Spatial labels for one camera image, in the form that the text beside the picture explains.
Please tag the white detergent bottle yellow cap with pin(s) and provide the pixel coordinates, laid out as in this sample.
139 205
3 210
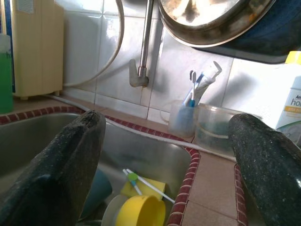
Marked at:
291 94

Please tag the yellow dish sponge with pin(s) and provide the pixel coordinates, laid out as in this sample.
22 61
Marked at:
152 183

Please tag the clear small plastic bucket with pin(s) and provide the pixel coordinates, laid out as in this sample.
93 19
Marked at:
211 131

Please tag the yellow plastic bowl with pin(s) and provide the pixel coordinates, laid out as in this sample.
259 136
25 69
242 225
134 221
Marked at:
141 212

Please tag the beige water filter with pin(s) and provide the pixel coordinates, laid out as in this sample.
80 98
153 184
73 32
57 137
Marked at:
37 47

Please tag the clear toothbrush cup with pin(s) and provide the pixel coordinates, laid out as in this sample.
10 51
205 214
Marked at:
183 122

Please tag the white toothpaste tube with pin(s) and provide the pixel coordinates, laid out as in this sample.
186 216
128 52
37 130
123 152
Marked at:
207 82

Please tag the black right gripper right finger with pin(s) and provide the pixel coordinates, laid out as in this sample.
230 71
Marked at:
270 169

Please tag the hanging steel pan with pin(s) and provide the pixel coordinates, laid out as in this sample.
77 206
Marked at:
211 28

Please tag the white toothbrush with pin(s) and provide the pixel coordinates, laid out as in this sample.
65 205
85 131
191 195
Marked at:
193 87

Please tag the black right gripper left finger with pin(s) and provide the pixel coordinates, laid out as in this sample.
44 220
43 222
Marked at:
54 176

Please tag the green dish soap bottle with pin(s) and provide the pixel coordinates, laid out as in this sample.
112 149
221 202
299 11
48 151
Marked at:
5 82

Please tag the round steel plate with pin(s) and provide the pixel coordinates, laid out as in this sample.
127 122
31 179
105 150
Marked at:
110 212

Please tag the plain white straw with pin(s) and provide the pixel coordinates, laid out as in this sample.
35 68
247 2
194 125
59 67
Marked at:
155 188

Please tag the white straw green disc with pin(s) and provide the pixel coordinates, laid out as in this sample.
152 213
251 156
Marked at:
132 176

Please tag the white wall tube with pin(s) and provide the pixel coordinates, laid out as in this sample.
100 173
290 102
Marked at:
121 23

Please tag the dark blue hanging pan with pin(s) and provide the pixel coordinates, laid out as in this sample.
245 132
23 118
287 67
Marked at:
270 44

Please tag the steel wall tap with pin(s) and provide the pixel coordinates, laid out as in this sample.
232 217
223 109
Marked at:
146 35

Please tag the teal cup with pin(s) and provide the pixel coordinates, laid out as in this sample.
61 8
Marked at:
98 188

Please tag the steel sink basin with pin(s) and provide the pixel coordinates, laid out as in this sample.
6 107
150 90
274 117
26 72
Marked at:
141 155

